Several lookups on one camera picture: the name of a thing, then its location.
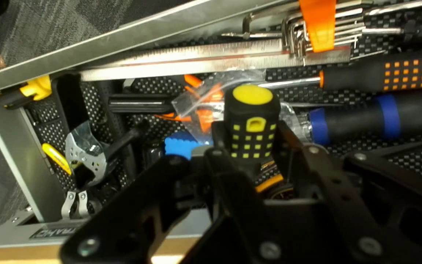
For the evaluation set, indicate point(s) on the yellow handled tool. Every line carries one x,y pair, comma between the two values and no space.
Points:
56,155

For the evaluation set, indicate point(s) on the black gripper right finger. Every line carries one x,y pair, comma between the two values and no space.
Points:
349,211

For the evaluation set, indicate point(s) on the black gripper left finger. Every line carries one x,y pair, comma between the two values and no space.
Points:
135,223

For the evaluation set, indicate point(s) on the black and yellow stubby screwdriver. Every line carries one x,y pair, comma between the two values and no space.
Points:
251,116

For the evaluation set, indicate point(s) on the grey top drawer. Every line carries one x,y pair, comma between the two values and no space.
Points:
152,35

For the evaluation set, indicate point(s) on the blue handled screwdriver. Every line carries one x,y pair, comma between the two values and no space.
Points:
390,116

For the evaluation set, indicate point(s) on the clear plastic bag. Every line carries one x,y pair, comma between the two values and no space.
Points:
204,103

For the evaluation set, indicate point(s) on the orange hex key holder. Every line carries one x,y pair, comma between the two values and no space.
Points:
319,19

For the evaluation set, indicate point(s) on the orange and black screwdriver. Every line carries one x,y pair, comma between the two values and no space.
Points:
380,73

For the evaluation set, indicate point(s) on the blue plastic block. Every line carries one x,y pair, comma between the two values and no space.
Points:
183,147

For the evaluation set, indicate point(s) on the steel ruler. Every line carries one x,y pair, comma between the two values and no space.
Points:
211,57

